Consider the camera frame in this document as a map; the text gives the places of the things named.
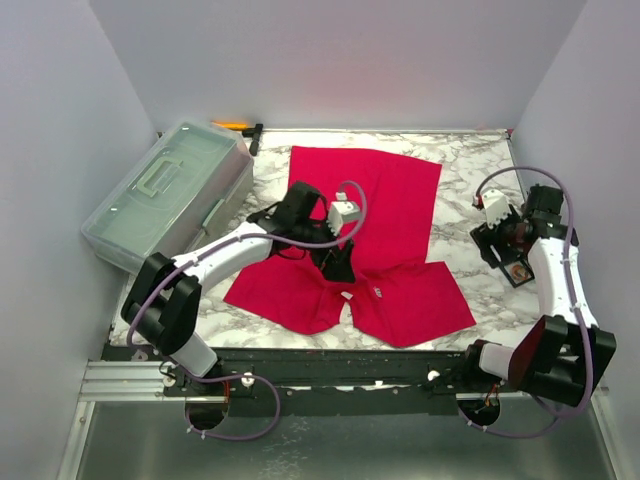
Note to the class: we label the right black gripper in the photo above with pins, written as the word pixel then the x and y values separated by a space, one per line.
pixel 498 251

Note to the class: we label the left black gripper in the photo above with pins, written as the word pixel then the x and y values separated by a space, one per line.
pixel 337 264

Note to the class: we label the round orange brooch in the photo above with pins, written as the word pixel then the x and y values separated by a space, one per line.
pixel 519 273

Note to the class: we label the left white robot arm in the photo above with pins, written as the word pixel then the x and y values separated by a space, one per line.
pixel 162 304

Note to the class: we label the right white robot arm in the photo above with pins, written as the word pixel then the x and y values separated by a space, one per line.
pixel 563 357

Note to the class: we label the black clamp tool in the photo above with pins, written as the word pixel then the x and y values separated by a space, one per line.
pixel 254 134

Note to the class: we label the clear plastic storage box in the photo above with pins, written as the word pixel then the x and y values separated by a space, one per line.
pixel 181 195

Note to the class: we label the black wire tray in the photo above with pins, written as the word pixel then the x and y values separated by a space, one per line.
pixel 501 262

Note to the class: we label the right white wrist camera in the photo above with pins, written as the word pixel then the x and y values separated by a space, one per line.
pixel 495 206

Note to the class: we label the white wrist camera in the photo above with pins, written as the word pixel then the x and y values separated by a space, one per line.
pixel 342 213
pixel 495 206

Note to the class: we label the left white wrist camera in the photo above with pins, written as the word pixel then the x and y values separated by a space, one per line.
pixel 342 213

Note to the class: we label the black metal base rail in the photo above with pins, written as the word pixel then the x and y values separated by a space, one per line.
pixel 328 383

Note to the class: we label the aluminium frame rail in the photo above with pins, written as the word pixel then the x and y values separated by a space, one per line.
pixel 121 381

